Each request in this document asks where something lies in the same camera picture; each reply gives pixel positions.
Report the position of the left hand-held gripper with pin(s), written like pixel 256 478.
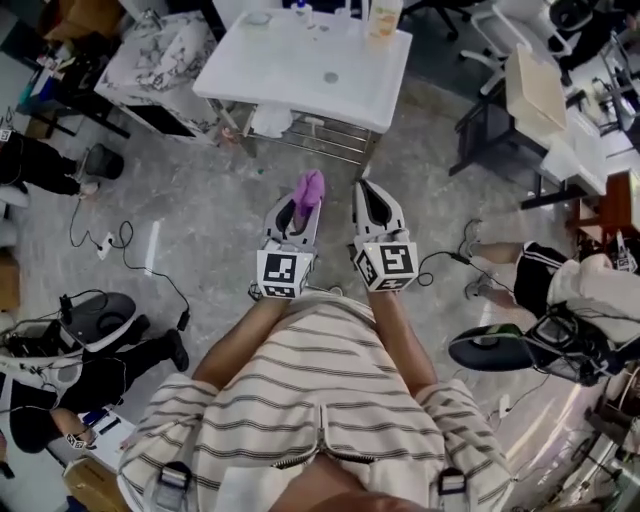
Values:
pixel 285 270

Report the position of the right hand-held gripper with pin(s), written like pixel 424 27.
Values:
pixel 392 260

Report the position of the purple cloth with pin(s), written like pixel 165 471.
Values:
pixel 312 187

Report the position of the person's right forearm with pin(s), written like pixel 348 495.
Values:
pixel 400 340

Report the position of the person's left forearm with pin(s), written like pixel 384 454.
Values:
pixel 235 340

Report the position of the green soap dish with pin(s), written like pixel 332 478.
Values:
pixel 260 27

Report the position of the pale oval soap bar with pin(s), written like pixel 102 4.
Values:
pixel 260 19

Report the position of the white crumpled bag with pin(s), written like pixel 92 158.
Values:
pixel 270 120

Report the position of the white ceramic sink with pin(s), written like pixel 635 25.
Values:
pixel 310 55

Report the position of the cream striped shirt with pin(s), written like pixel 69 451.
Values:
pixel 310 400

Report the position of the white power strip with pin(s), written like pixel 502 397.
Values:
pixel 105 246

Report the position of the translucent jug orange label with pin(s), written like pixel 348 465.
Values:
pixel 384 20

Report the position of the black mesh wastebasket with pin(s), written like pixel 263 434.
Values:
pixel 102 162

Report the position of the beige plastic bin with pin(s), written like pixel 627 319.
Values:
pixel 535 85

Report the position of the white rectangular table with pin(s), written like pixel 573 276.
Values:
pixel 575 150

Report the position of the black office chair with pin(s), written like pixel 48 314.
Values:
pixel 430 10

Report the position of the white office chair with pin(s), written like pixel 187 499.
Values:
pixel 492 30
pixel 565 30

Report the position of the black marble counter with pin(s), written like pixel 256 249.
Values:
pixel 85 95

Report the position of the brown wooden cabinet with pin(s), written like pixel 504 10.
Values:
pixel 622 200

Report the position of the chrome faucet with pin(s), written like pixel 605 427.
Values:
pixel 150 20

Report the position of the person's face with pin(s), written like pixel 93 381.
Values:
pixel 360 485

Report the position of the white flat box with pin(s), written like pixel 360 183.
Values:
pixel 107 440

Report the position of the brown cardboard box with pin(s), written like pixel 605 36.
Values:
pixel 7 280
pixel 90 485

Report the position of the stacked brown cardboard boxes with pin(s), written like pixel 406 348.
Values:
pixel 85 15

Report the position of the black table frame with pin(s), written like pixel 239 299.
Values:
pixel 480 130

